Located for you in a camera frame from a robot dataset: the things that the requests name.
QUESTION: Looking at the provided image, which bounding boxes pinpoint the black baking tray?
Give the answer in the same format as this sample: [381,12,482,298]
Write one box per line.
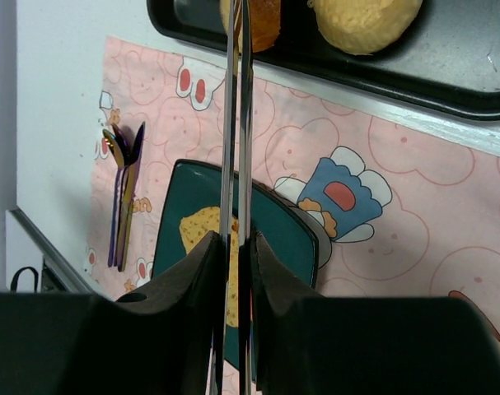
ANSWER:
[145,0,500,122]

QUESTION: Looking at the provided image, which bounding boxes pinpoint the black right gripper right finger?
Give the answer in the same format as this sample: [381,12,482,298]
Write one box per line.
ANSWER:
[250,233,500,394]

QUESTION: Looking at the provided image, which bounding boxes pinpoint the pink bunny placemat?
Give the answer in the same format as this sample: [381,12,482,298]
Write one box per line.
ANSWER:
[86,37,500,344]

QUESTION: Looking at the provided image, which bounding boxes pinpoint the small pale round bun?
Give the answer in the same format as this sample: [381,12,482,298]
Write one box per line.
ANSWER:
[307,0,423,55]

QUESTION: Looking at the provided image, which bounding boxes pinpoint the iridescent large spoon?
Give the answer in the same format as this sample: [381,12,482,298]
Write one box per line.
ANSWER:
[111,123,133,272]

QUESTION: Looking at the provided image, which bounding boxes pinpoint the steel serving tongs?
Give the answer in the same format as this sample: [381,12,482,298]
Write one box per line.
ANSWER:
[219,1,254,394]

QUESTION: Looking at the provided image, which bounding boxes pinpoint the dark teal square plate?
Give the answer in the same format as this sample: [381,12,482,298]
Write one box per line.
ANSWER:
[150,158,320,383]

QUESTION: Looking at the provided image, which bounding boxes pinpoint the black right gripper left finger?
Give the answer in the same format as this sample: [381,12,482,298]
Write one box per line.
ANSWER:
[0,238,223,394]

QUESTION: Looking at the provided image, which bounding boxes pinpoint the iridescent table knife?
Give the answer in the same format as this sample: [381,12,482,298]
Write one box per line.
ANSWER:
[117,122,145,272]

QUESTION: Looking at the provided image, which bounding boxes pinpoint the aluminium table frame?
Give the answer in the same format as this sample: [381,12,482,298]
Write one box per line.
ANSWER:
[5,208,96,293]

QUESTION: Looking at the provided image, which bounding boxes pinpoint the crusty speckled bread slice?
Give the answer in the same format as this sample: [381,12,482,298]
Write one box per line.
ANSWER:
[179,206,239,328]

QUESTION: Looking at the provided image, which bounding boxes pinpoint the iridescent small spoon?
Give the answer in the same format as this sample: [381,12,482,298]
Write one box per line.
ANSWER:
[102,123,129,267]

